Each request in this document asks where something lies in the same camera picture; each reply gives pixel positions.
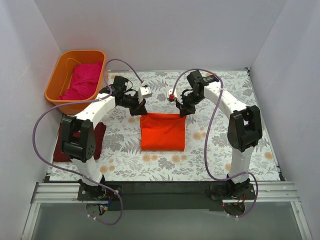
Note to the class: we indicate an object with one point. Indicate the orange plastic basket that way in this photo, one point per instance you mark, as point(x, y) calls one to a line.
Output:
point(61, 77)

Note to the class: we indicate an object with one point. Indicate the pink t shirt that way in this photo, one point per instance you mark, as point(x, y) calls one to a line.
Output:
point(83, 82)

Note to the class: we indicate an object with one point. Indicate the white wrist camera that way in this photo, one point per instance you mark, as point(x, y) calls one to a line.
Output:
point(174, 95)
point(144, 92)

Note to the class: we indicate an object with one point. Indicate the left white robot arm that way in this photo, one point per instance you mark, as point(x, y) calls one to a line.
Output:
point(78, 140)

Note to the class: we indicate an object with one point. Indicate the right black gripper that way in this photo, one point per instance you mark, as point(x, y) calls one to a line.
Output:
point(184, 105)

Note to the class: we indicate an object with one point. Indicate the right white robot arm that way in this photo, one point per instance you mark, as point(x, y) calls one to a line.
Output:
point(243, 133)

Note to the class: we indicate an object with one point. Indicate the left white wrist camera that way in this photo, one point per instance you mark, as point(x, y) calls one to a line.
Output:
point(144, 92)

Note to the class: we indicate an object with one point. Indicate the folded dark red t shirt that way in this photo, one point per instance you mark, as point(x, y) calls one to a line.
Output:
point(99, 132)

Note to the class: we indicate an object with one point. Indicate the floral table mat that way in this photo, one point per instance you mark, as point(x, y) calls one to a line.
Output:
point(122, 159)

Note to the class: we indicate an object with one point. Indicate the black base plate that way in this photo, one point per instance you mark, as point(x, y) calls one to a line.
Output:
point(169, 195)

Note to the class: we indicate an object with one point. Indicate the aluminium frame rail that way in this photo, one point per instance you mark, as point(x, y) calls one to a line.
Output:
point(268, 191)

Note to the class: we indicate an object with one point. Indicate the orange t shirt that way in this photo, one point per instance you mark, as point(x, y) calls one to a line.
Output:
point(163, 132)

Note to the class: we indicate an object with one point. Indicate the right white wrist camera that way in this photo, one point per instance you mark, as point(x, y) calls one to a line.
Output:
point(174, 95)

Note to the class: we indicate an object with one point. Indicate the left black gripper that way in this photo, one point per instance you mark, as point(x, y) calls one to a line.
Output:
point(136, 104)

